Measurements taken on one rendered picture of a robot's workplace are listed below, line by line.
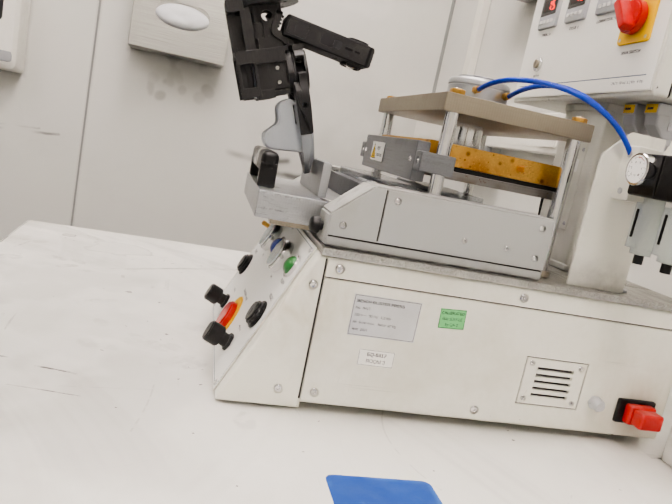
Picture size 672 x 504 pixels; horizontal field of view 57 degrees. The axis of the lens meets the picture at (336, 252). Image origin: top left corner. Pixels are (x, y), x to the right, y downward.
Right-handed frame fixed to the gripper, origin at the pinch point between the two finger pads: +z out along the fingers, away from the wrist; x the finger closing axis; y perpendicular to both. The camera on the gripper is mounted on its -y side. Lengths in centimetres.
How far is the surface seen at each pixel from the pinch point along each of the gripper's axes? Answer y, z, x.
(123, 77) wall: 37, -24, -147
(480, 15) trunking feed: -80, -26, -123
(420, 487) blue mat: -1.2, 27.4, 29.8
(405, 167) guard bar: -9.5, 1.5, 9.0
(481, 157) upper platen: -18.2, 1.7, 10.2
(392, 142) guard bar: -10.3, -0.9, 1.8
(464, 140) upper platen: -19.9, 0.3, 1.5
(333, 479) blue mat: 6.4, 24.7, 29.6
